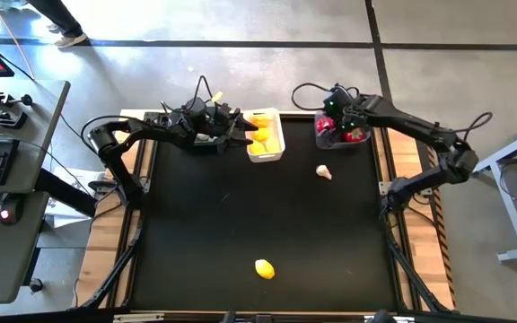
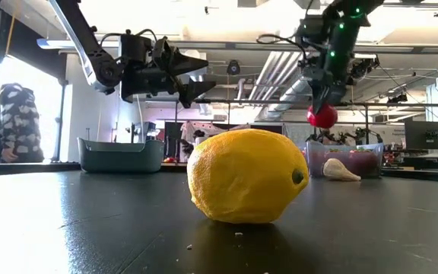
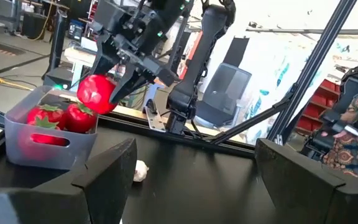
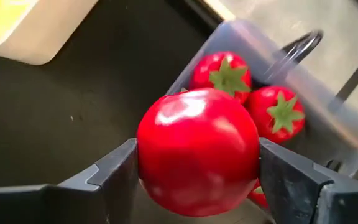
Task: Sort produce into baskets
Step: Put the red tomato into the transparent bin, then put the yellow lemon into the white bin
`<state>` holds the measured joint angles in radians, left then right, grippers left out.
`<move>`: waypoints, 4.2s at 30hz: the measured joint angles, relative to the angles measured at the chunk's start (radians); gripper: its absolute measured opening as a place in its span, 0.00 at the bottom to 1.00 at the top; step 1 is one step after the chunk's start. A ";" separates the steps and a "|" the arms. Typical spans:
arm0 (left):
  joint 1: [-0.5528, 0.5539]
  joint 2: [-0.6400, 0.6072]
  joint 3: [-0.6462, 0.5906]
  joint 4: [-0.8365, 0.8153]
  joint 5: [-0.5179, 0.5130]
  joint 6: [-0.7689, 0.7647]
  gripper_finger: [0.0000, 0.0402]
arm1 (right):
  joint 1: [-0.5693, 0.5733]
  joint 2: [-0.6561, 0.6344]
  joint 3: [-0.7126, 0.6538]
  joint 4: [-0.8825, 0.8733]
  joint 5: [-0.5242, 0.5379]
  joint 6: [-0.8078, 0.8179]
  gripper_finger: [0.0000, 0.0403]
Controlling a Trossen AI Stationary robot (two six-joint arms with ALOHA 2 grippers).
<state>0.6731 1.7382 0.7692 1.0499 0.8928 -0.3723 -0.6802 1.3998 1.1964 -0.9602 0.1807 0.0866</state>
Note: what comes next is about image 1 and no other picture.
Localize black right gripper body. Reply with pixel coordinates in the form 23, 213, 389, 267
334, 104, 370, 136

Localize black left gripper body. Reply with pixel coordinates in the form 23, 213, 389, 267
197, 110, 248, 154

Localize red tomato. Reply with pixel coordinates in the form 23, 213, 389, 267
315, 116, 336, 135
344, 127, 367, 144

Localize grey-green plastic basket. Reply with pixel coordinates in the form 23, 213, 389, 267
193, 132, 222, 147

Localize white plastic basket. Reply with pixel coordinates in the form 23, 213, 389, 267
243, 107, 286, 163

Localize clear plastic basket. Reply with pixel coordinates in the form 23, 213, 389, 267
314, 110, 372, 151

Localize white paper sheets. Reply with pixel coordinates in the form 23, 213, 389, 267
45, 166, 107, 230

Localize wooden workbench top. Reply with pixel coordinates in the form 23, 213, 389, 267
74, 109, 458, 313

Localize person's feet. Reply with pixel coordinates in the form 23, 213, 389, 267
27, 0, 89, 49

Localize thin light rod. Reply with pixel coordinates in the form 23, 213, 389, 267
0, 0, 36, 82

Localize black computer mouse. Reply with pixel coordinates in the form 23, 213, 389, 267
0, 192, 24, 227

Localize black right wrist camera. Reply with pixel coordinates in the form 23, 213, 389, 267
323, 89, 352, 116

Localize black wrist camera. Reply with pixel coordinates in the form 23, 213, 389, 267
213, 102, 235, 120
323, 89, 352, 116

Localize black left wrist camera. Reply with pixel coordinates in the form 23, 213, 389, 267
213, 102, 235, 120

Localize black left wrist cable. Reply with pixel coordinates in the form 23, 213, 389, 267
186, 74, 215, 111

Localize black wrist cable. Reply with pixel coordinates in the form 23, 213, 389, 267
186, 74, 215, 111
291, 82, 345, 112

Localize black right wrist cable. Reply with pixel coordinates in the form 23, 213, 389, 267
291, 82, 345, 112

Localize black left arm base cable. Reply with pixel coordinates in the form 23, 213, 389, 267
80, 114, 136, 152

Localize black aluminium table frame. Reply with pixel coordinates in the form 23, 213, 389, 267
72, 109, 455, 323

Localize white metal table frame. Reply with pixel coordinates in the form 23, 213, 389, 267
471, 114, 517, 264

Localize black desk clamp mount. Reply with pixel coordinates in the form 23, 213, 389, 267
0, 87, 34, 131

